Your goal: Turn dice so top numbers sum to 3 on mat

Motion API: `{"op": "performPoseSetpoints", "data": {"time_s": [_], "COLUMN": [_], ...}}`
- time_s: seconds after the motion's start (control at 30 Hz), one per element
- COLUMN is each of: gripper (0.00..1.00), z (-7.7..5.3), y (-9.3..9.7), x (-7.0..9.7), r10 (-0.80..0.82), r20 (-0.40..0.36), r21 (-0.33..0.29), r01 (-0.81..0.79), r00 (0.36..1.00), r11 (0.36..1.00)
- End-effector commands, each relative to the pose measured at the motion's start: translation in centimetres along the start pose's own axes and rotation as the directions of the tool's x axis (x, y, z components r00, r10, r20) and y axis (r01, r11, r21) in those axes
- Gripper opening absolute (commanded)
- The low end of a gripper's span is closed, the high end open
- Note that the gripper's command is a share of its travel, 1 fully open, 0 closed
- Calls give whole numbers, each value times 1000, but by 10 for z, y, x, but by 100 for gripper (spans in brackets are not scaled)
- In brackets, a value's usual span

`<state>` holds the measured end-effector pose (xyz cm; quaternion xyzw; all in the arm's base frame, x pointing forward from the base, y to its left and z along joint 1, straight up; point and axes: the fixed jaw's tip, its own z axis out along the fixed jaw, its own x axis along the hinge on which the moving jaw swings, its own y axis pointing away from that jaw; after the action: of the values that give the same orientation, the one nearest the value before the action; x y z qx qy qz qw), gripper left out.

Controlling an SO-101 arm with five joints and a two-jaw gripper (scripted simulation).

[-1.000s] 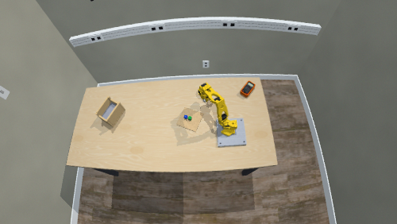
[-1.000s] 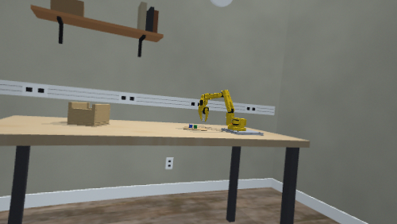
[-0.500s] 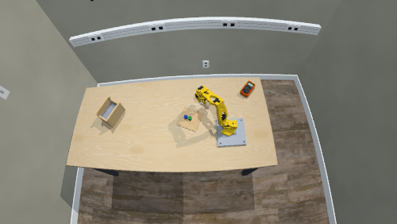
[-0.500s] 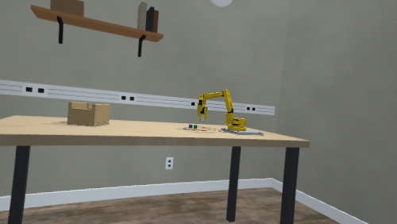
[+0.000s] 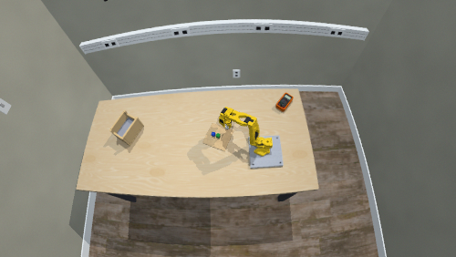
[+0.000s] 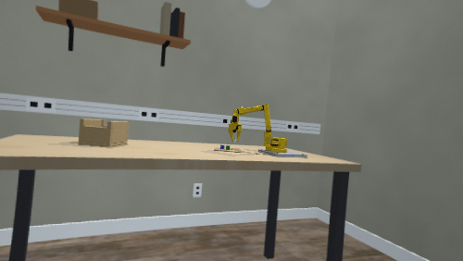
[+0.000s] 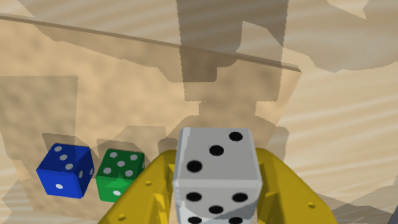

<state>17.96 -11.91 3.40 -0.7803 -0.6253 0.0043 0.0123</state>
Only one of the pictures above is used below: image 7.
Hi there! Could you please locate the grey die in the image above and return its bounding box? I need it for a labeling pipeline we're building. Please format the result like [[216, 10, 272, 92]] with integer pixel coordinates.
[[172, 127, 263, 224]]

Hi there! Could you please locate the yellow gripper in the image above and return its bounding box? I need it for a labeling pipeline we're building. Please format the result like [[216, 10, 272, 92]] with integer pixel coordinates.
[[98, 148, 338, 224]]

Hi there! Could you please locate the green die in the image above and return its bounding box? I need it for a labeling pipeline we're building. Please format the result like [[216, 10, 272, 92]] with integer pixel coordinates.
[[95, 149, 145, 202]]

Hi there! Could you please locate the blue die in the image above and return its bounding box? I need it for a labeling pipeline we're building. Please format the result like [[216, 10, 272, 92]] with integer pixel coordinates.
[[36, 143, 95, 199]]

